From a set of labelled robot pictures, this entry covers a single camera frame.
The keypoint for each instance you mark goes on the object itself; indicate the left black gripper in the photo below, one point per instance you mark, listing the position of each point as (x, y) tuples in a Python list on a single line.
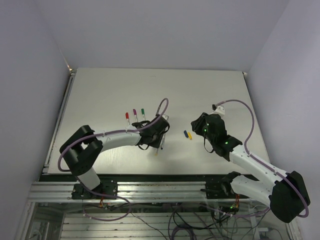
[(156, 144)]

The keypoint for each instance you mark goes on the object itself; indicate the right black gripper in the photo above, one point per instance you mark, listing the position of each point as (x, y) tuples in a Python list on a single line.
[(196, 124)]

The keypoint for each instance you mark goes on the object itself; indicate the blue marker pen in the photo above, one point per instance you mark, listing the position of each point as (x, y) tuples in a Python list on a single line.
[(163, 142)]

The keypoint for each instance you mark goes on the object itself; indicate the green marker pen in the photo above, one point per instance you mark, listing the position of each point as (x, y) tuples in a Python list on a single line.
[(143, 114)]

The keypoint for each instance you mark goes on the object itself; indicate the blue pen cap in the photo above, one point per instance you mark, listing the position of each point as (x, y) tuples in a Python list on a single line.
[(186, 134)]

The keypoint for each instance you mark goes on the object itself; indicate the purple marker pen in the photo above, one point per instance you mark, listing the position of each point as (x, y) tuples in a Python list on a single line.
[(135, 115)]

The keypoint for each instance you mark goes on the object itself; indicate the red marker pen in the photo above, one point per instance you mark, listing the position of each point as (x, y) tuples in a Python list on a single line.
[(127, 118)]

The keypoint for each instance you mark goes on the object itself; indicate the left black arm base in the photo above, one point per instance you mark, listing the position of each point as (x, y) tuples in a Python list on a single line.
[(80, 192)]

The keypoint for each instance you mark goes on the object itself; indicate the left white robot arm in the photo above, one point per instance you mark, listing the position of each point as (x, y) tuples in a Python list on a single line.
[(82, 149)]

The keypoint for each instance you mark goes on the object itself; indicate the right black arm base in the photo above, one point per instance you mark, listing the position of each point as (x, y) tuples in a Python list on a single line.
[(221, 188)]

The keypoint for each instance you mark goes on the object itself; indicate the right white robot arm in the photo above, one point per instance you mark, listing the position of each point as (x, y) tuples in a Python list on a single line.
[(284, 193)]

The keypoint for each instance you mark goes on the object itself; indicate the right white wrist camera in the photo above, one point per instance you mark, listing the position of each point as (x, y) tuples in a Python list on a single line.
[(218, 110)]

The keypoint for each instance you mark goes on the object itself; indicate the aluminium mounting rail frame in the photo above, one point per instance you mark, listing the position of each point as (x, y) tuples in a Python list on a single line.
[(147, 210)]

